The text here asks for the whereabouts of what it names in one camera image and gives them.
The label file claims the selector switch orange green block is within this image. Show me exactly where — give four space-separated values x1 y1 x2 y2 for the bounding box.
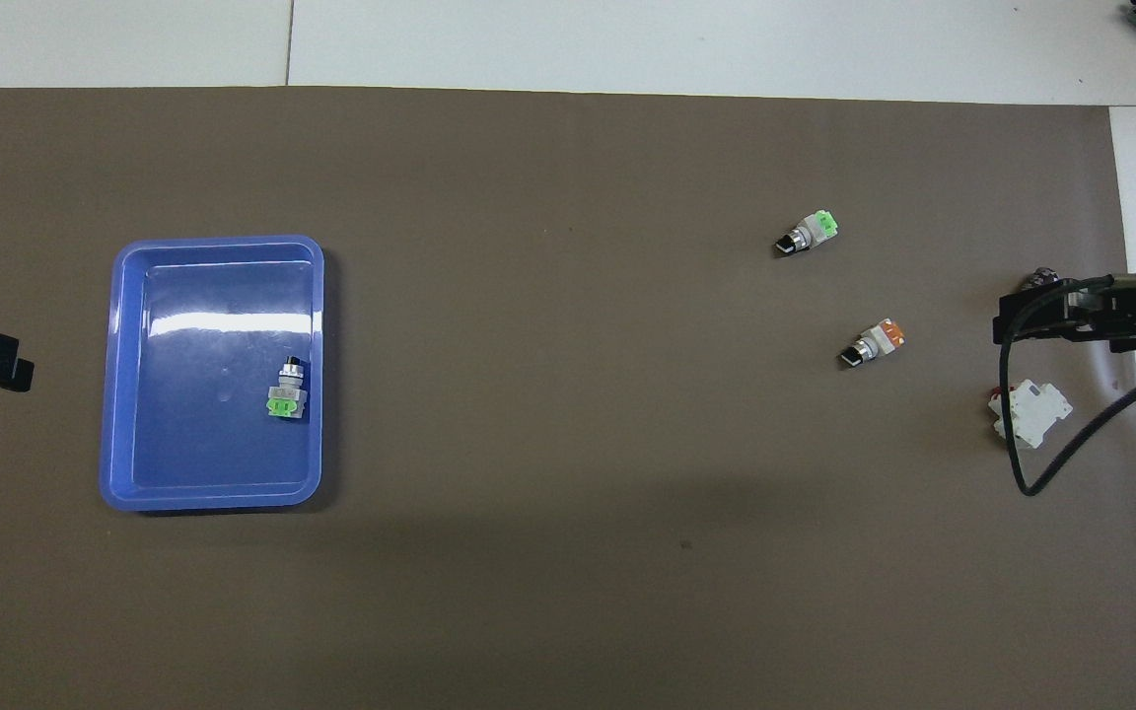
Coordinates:
266 357 310 422

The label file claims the brown table mat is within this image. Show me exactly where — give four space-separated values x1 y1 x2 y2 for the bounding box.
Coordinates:
0 87 1136 710

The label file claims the blue plastic tray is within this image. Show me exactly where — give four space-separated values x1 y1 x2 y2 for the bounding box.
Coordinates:
98 234 327 514

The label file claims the white circuit breaker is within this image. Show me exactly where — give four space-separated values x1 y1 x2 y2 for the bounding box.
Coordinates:
988 380 1074 451

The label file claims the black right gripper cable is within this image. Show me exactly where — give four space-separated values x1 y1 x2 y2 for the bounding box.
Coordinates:
997 276 1136 497

